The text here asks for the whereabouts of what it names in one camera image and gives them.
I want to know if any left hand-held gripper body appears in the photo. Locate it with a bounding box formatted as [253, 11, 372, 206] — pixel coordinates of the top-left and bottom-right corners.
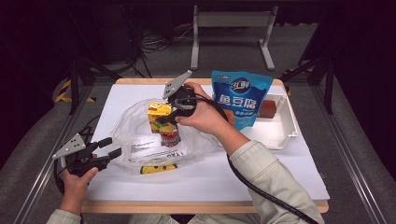
[51, 133, 107, 177]

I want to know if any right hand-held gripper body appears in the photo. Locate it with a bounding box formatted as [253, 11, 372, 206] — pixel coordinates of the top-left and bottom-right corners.
[162, 69, 199, 119]

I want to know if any yellow drink carton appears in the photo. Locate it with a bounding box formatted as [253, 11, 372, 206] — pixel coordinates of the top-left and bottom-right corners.
[147, 102, 176, 135]

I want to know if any red candy cup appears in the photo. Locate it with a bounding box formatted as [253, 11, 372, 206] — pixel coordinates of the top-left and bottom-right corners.
[159, 124, 182, 147]

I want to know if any clear smiley-face plastic bag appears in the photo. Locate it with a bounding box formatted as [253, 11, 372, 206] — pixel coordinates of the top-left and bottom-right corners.
[110, 97, 219, 175]

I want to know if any blue snack packet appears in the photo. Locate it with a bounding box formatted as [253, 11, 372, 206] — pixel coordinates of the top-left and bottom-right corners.
[210, 70, 275, 132]

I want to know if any copper brown box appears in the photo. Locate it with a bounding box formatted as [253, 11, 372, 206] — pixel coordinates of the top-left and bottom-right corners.
[258, 99, 278, 119]

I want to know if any white plastic bin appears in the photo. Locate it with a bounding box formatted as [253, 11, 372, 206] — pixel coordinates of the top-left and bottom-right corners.
[211, 90, 299, 150]

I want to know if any person's right hand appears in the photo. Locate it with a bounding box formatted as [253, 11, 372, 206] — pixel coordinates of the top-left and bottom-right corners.
[175, 81, 232, 138]

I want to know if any person's left hand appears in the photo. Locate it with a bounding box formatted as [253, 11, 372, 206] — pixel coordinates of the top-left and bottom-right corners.
[60, 167, 99, 203]

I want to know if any yellow black hazard tape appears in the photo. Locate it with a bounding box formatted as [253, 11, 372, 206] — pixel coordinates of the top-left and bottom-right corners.
[54, 78, 96, 104]

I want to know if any black metal stand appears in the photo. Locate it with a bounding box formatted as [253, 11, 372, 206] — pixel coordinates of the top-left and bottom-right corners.
[66, 52, 122, 115]
[279, 55, 335, 115]

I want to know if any white table cover sheet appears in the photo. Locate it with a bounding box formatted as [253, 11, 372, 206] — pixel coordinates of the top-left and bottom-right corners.
[86, 84, 331, 203]

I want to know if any grey metal stand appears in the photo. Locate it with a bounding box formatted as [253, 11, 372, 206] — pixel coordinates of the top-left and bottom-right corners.
[190, 5, 279, 72]

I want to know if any aluminium frame rail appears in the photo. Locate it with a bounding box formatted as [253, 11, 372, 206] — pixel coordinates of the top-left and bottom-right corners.
[12, 85, 94, 224]
[311, 85, 389, 224]

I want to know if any bundle of floor cables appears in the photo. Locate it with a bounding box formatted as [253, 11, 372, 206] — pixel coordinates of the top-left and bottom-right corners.
[120, 6, 194, 78]

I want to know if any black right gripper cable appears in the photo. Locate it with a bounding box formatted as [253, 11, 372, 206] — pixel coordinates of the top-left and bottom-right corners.
[185, 92, 320, 224]

